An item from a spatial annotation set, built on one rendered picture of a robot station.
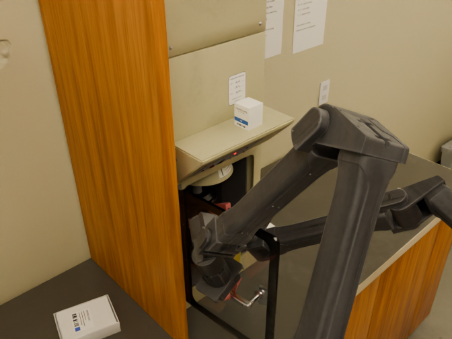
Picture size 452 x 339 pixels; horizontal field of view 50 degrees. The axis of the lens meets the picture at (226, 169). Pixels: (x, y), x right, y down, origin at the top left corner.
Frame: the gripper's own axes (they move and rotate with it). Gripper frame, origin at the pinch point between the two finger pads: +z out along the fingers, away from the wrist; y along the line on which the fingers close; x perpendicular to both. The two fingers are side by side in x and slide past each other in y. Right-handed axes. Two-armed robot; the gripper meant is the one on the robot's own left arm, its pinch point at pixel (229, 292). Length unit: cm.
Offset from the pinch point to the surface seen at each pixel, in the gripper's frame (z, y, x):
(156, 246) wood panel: -6.7, 1.8, -20.6
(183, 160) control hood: -24.7, -14.6, -17.1
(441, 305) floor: 174, -94, 19
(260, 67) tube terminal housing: -24, -48, -20
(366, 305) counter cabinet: 70, -38, 11
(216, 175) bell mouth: -4.2, -24.2, -22.8
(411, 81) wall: 110, -189, -46
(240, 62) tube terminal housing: -30, -43, -20
